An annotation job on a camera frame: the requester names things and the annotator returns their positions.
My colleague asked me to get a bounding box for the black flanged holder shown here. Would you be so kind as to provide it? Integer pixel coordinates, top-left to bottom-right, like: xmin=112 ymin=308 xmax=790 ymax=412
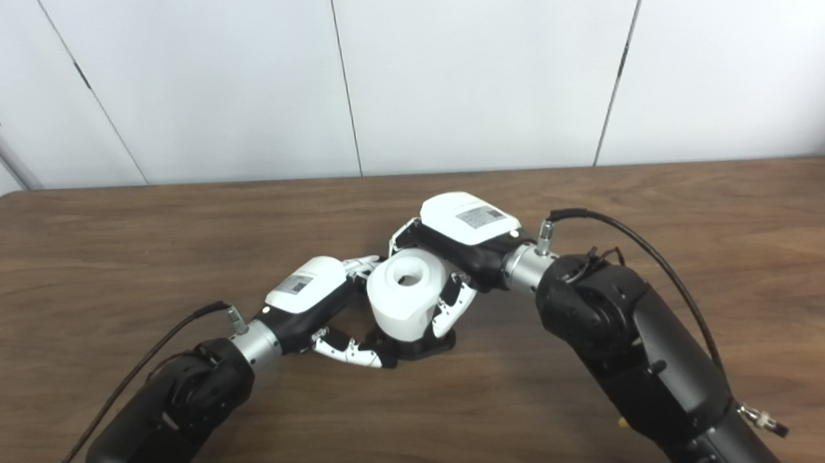
xmin=365 ymin=326 xmax=458 ymax=369

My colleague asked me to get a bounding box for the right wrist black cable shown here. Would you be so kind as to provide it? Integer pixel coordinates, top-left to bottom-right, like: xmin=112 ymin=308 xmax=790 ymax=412
xmin=533 ymin=199 xmax=724 ymax=382

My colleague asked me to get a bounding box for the round white plastic piece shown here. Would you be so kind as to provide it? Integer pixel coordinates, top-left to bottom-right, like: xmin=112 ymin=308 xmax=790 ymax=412
xmin=365 ymin=247 xmax=453 ymax=345

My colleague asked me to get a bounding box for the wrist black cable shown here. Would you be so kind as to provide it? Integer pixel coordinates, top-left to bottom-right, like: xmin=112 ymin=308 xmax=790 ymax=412
xmin=533 ymin=199 xmax=724 ymax=382
xmin=6 ymin=299 xmax=259 ymax=463

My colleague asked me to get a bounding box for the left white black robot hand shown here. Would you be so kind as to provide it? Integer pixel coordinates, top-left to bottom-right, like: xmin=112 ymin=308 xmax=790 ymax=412
xmin=257 ymin=252 xmax=387 ymax=376

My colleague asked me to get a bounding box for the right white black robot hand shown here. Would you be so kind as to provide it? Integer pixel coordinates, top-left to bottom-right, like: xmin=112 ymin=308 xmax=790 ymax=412
xmin=384 ymin=187 xmax=541 ymax=342

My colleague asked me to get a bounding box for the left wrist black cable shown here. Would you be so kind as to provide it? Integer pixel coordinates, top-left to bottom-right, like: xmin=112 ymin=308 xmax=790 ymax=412
xmin=6 ymin=299 xmax=259 ymax=463

